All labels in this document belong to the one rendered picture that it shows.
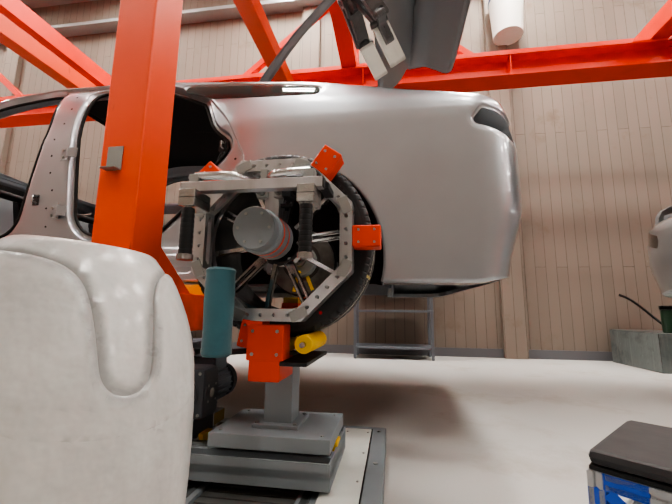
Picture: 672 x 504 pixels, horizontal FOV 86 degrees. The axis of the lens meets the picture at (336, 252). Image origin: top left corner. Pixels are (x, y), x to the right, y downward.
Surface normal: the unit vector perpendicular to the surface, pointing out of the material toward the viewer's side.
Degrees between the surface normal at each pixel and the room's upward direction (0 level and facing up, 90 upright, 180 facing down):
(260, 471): 90
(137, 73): 90
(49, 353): 72
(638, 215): 90
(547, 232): 90
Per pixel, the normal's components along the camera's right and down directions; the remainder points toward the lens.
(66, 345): 0.61, -0.40
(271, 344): -0.15, -0.16
